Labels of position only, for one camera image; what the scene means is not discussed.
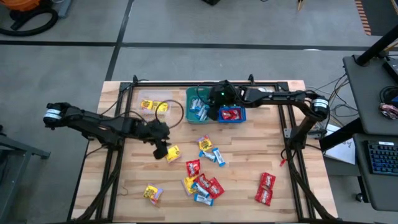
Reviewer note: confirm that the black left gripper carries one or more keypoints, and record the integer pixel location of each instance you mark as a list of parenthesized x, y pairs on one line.
[(157, 132)]

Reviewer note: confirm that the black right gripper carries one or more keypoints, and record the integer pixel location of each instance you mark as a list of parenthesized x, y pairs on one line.
[(222, 96)]

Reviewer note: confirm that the white blue Hershey's bar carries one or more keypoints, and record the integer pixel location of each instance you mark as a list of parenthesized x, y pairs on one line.
[(203, 117), (199, 188), (203, 199), (200, 109), (194, 104), (207, 156), (219, 156)]

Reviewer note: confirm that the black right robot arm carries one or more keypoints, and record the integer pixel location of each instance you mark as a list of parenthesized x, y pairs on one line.
[(280, 96)]

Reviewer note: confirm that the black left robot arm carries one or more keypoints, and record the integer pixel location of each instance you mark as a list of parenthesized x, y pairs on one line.
[(93, 124)]

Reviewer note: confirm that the blue plastic basket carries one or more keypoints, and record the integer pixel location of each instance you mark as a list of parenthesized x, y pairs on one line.
[(231, 121)]

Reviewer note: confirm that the teal plastic bin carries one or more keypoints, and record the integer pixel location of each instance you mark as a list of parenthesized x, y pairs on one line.
[(188, 93)]

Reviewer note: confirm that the clear plastic container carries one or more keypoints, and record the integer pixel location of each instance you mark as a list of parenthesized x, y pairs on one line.
[(164, 95)]

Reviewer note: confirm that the black floor object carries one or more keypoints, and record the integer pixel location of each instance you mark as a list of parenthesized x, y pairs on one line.
[(211, 2)]

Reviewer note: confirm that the wooden stick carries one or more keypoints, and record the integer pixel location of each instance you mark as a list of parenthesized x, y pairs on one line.
[(300, 4)]

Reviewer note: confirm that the black desk leg bar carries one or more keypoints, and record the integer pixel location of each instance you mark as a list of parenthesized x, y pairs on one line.
[(339, 134)]

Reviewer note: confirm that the white paper sheet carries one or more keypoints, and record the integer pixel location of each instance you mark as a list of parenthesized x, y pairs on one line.
[(342, 152)]

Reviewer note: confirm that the dark grey desk top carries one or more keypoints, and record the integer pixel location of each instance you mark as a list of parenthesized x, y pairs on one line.
[(363, 93), (373, 186)]

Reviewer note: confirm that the grey metal cart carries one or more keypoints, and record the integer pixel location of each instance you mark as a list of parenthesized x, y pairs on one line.
[(18, 146)]

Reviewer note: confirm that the black metal pole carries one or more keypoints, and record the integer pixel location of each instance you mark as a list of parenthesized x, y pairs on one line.
[(376, 46)]

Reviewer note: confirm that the pink patterned pouch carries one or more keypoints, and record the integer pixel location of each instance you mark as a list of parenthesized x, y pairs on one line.
[(388, 111)]

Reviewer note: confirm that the black caster wheel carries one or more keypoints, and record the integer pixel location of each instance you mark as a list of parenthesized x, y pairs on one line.
[(359, 197)]

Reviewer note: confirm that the grey floor box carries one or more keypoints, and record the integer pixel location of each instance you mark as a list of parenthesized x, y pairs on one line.
[(64, 7)]

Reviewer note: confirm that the black computer device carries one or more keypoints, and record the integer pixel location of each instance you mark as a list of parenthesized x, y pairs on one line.
[(392, 70)]

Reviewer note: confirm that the black backlit keyboard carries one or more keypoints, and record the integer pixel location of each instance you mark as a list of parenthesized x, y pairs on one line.
[(384, 158)]

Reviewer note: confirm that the black floor mat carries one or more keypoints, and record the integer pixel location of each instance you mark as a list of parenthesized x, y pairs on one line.
[(382, 15)]

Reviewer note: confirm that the orange shop vacuum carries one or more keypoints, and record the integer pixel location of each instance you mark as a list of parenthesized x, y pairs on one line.
[(21, 3)]

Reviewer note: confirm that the black aluminium table frame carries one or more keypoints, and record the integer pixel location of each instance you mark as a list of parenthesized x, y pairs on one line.
[(174, 84)]

